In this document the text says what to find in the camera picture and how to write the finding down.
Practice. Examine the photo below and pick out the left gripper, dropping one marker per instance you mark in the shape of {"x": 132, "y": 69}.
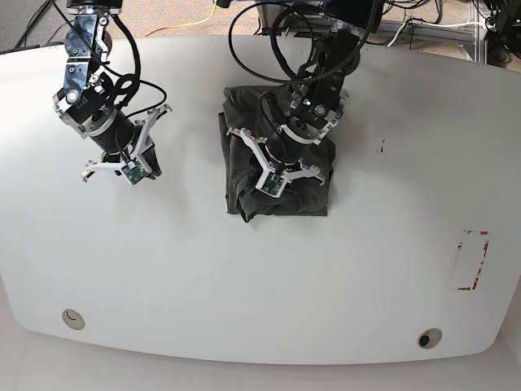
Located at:
{"x": 280, "y": 163}

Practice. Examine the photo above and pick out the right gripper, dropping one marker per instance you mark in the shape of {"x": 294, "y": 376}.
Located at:
{"x": 122, "y": 140}

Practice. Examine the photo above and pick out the dark grey t-shirt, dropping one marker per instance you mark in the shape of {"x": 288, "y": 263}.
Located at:
{"x": 274, "y": 113}

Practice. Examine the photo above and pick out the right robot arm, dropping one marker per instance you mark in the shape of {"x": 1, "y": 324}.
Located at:
{"x": 93, "y": 96}

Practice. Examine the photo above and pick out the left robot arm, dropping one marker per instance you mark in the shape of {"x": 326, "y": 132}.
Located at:
{"x": 332, "y": 57}

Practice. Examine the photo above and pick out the left table grommet hole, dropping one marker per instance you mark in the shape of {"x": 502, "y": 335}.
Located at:
{"x": 73, "y": 319}

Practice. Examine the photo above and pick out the table grommet hole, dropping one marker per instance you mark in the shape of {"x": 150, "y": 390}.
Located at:
{"x": 73, "y": 319}
{"x": 430, "y": 338}

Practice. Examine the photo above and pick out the red tape rectangle marking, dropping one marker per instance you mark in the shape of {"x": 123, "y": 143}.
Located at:
{"x": 470, "y": 257}

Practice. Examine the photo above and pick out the right table grommet hole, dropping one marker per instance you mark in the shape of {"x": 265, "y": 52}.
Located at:
{"x": 430, "y": 338}

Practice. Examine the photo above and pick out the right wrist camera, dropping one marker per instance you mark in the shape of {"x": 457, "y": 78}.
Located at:
{"x": 133, "y": 172}

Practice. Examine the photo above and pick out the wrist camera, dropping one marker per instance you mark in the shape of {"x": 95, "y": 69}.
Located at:
{"x": 271, "y": 183}
{"x": 133, "y": 172}

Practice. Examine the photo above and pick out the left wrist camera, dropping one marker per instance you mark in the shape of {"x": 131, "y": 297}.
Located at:
{"x": 271, "y": 183}

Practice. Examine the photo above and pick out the aluminium frame stand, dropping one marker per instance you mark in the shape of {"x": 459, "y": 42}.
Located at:
{"x": 455, "y": 29}

